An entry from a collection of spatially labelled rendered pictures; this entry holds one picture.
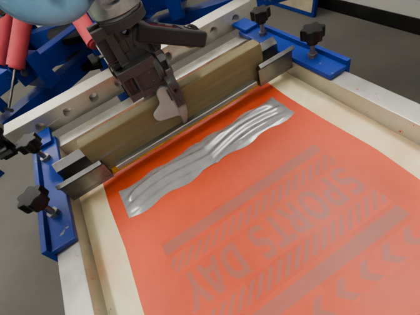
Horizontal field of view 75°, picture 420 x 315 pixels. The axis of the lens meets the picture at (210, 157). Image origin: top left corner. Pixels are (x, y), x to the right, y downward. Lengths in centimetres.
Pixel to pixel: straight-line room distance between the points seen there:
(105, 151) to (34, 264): 159
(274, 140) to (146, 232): 27
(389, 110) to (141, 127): 41
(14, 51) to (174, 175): 72
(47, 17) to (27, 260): 195
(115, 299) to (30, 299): 152
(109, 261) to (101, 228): 7
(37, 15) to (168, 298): 34
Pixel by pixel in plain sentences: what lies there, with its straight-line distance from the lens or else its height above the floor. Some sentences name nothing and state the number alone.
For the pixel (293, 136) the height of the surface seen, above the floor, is 96.
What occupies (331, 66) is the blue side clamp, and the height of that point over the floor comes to 100.
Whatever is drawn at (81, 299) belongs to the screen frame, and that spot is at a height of 99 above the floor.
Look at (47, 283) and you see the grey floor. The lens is 193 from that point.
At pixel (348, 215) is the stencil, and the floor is 96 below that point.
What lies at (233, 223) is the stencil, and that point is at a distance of 42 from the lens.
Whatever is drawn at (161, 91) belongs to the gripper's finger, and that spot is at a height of 108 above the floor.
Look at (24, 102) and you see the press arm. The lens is 115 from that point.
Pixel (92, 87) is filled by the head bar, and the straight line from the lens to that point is 70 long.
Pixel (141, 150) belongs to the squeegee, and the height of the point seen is 100.
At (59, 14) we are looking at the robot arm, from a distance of 24.
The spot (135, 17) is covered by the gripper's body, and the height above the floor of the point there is 120.
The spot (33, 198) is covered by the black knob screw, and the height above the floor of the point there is 106.
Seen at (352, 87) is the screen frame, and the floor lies 99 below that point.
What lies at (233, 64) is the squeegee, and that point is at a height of 105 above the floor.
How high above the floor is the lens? 133
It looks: 47 degrees down
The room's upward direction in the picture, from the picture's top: 23 degrees counter-clockwise
